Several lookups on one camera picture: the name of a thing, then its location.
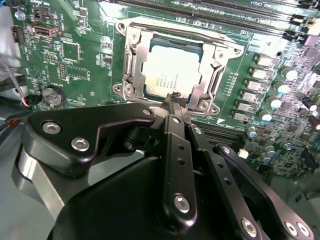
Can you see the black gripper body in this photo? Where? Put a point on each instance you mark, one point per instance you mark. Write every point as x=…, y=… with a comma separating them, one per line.
x=112, y=205

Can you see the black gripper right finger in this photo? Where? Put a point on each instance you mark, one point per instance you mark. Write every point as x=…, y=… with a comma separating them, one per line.
x=212, y=175

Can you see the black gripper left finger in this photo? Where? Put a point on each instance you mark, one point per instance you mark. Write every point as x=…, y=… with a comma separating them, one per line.
x=75, y=130

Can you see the metal socket cover frame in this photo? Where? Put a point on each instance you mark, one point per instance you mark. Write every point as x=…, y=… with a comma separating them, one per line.
x=141, y=60

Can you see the CPU with silver top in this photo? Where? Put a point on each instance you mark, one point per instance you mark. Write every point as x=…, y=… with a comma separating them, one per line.
x=172, y=67

